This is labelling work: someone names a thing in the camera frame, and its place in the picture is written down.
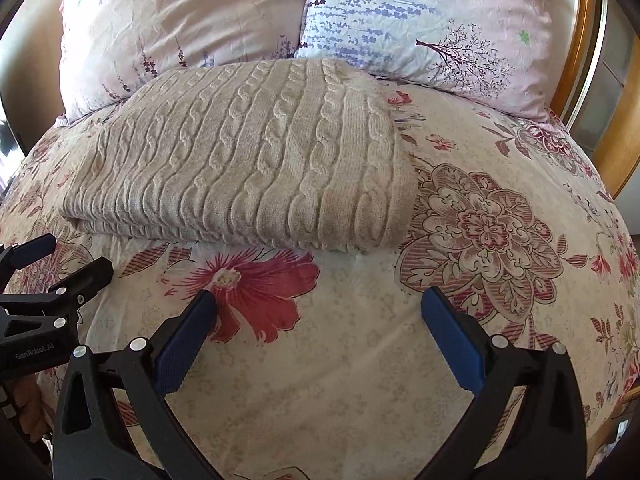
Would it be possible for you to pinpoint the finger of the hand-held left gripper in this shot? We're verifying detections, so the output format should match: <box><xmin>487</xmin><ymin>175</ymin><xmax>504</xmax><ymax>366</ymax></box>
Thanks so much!
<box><xmin>0</xmin><ymin>256</ymin><xmax>115</xmax><ymax>332</ymax></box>
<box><xmin>0</xmin><ymin>232</ymin><xmax>57</xmax><ymax>282</ymax></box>

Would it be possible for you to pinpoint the beige cable-knit sweater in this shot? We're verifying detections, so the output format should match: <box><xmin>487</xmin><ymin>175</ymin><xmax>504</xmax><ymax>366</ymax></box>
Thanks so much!
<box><xmin>59</xmin><ymin>57</ymin><xmax>419</xmax><ymax>254</ymax></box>

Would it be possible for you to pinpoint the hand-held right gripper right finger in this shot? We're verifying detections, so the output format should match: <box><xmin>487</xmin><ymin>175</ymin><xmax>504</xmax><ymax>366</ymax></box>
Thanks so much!
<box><xmin>421</xmin><ymin>287</ymin><xmax>587</xmax><ymax>480</ymax></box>

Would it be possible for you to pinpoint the blue floral pillow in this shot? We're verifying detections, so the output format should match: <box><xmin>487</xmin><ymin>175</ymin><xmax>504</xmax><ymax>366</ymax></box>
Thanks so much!
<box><xmin>294</xmin><ymin>0</ymin><xmax>574</xmax><ymax>124</ymax></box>

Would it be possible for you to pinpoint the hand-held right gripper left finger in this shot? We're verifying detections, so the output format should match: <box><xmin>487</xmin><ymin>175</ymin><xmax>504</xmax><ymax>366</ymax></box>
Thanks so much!
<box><xmin>51</xmin><ymin>290</ymin><xmax>221</xmax><ymax>480</ymax></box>

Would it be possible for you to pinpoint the floral bedspread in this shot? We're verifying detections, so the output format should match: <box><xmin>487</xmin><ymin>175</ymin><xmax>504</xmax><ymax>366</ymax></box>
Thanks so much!
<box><xmin>0</xmin><ymin>76</ymin><xmax>640</xmax><ymax>480</ymax></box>

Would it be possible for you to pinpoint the wooden bed headboard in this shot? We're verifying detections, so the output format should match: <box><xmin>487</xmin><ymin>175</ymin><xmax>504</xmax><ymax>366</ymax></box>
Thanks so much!
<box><xmin>549</xmin><ymin>0</ymin><xmax>640</xmax><ymax>203</ymax></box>

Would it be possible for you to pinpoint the pink floral pillow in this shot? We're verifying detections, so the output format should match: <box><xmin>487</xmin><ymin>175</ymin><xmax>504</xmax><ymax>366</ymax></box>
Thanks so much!
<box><xmin>58</xmin><ymin>0</ymin><xmax>314</xmax><ymax>122</ymax></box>

